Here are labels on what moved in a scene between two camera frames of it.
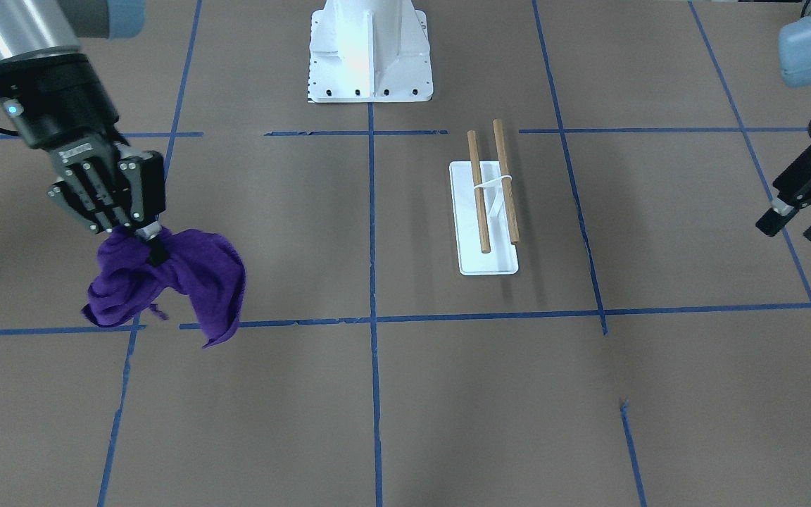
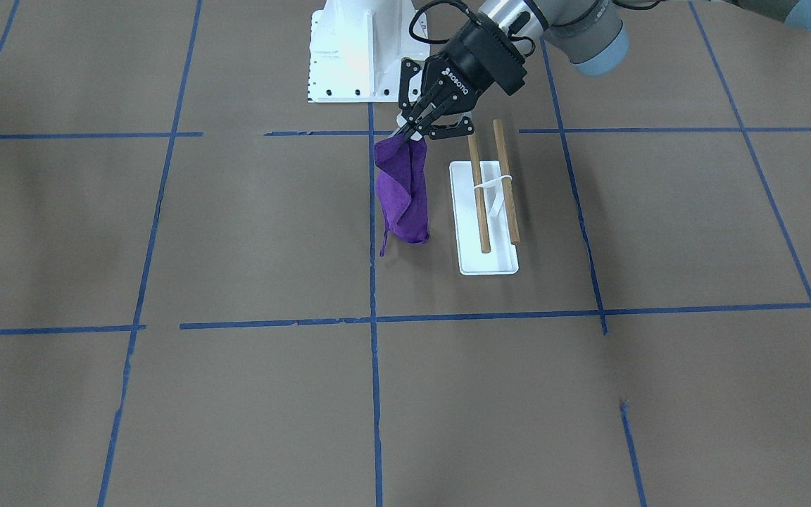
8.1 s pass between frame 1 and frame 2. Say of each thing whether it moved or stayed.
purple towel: moved
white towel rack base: stayed
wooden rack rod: stayed
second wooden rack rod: stayed
